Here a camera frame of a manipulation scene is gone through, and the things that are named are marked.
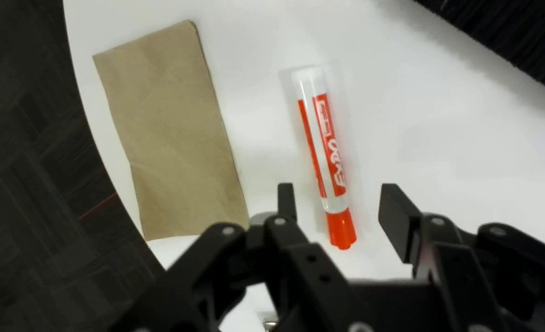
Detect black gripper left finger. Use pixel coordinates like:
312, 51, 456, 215
107, 180, 371, 332

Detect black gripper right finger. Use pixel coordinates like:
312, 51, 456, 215
379, 182, 545, 332

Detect orange Expo marker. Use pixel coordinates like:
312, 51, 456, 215
279, 62, 360, 252

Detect tan paper napkin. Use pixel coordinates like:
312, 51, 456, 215
92, 18, 251, 241

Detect white brush black bristles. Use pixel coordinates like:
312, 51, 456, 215
416, 0, 545, 99

